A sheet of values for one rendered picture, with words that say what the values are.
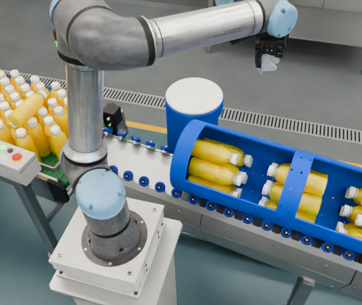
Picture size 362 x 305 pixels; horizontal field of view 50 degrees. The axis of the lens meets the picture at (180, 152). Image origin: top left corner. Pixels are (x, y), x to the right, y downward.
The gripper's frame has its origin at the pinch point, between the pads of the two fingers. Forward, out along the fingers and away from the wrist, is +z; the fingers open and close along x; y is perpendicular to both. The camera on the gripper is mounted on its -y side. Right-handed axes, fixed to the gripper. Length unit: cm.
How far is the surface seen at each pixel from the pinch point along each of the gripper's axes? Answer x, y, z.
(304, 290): -25, 30, 95
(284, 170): -10.9, 12.9, 32.7
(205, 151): -11.9, -16.1, 31.2
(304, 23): 252, -21, 143
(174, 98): 26, -47, 46
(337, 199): -2, 33, 54
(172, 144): 18, -49, 71
